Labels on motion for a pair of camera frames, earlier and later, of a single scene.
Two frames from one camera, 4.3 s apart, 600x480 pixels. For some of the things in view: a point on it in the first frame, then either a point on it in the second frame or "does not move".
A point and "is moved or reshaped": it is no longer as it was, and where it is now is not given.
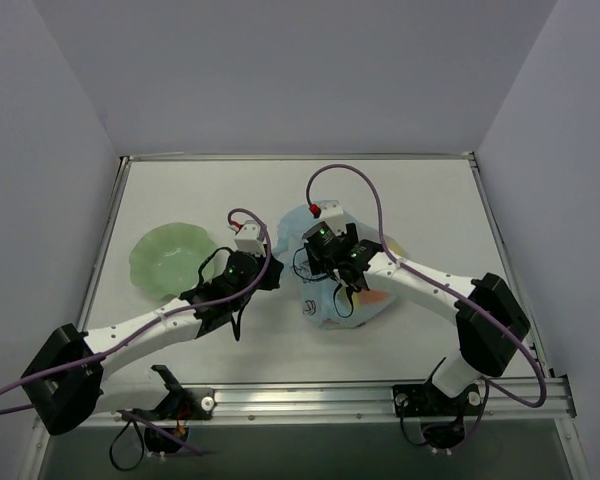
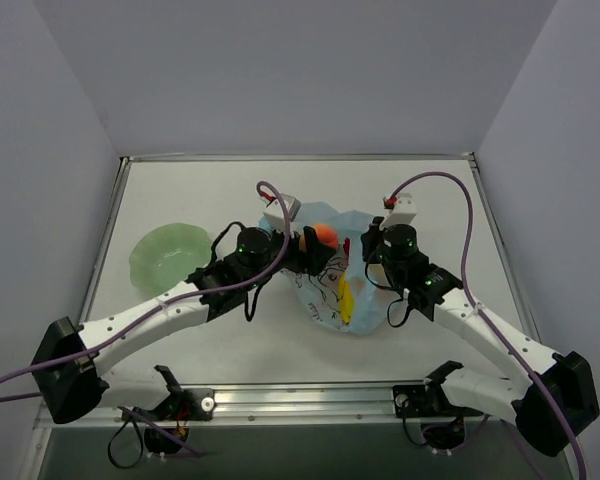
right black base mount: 442,417 does not move
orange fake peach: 369,297 is moved or reshaped
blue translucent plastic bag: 327,302 is moved or reshaped
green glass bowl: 165,259 does not move
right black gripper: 319,257 to 373,240
